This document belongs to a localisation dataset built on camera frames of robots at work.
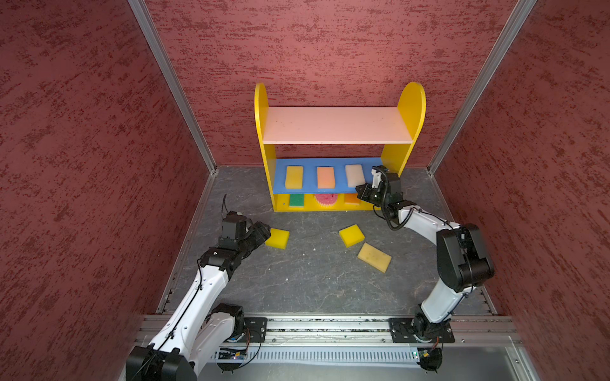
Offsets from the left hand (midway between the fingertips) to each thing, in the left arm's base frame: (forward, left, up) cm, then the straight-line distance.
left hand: (265, 236), depth 82 cm
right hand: (+20, -34, +2) cm, 39 cm away
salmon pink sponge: (+25, -22, +4) cm, 33 cm away
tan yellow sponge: (-2, -41, -11) cm, 43 cm away
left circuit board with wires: (-34, +8, -16) cm, 39 cm away
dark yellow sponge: (+27, -9, +2) cm, 28 cm away
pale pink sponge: (+27, -35, +4) cm, 44 cm away
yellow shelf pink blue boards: (+49, -18, -7) cm, 53 cm away
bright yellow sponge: (+6, -3, -13) cm, 14 cm away
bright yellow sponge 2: (+7, -34, -12) cm, 36 cm away
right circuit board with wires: (-34, -54, -12) cm, 65 cm away
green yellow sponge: (+23, -10, -9) cm, 26 cm away
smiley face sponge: (+23, -23, -8) cm, 34 cm away
